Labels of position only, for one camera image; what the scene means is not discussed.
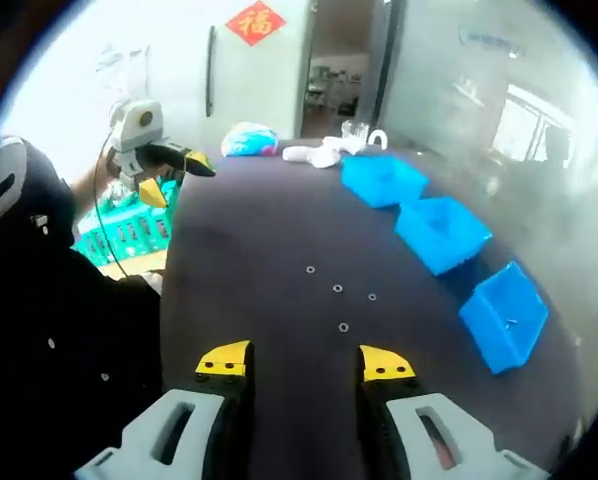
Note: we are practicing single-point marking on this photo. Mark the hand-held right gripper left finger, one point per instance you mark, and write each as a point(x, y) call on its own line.
point(154, 430)

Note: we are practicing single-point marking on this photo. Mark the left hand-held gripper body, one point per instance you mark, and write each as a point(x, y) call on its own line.
point(136, 125)

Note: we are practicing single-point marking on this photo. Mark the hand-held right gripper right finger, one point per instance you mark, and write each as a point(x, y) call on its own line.
point(469, 435)

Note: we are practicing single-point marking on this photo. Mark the blue plastic bin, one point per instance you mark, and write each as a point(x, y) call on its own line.
point(439, 235)
point(379, 182)
point(499, 325)

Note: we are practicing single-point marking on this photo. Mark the person's left hand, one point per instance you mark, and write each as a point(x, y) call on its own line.
point(111, 162)

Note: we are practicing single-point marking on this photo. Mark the shiny crumpled wrapping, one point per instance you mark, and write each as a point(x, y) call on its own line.
point(114, 195)

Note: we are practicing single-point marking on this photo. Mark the green crate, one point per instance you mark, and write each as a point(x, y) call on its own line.
point(129, 235)

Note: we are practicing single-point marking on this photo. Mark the blue white tissue pack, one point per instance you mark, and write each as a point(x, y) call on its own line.
point(249, 140)

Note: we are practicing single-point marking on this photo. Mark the grey chest-worn device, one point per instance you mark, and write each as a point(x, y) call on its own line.
point(4, 170)

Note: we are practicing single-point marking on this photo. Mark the red diamond door decoration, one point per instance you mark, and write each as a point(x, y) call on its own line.
point(255, 22)

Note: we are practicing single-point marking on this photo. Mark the white plastic handheld device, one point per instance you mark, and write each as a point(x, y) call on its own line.
point(336, 150)

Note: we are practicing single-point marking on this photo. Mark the cluttered storage shelf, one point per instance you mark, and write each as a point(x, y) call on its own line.
point(331, 85)

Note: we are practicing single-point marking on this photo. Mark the clear glass mug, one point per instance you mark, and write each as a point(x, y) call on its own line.
point(355, 131)

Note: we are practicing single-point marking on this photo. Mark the blue logo sticker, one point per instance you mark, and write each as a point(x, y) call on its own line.
point(489, 42)

